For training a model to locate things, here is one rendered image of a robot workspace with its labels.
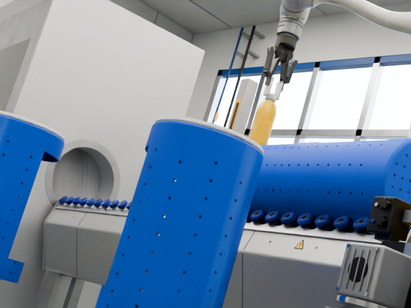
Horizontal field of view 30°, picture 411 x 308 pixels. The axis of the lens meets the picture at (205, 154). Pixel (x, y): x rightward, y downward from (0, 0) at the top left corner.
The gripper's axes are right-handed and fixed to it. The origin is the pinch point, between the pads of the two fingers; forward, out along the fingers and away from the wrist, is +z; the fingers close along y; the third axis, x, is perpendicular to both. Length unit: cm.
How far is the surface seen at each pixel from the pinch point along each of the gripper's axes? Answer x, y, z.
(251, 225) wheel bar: 23, 11, 53
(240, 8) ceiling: -350, -192, -198
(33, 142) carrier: -9, 75, 48
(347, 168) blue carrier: 62, 13, 36
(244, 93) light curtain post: -63, -31, -17
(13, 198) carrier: -9, 75, 66
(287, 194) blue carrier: 38, 12, 43
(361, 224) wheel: 69, 11, 50
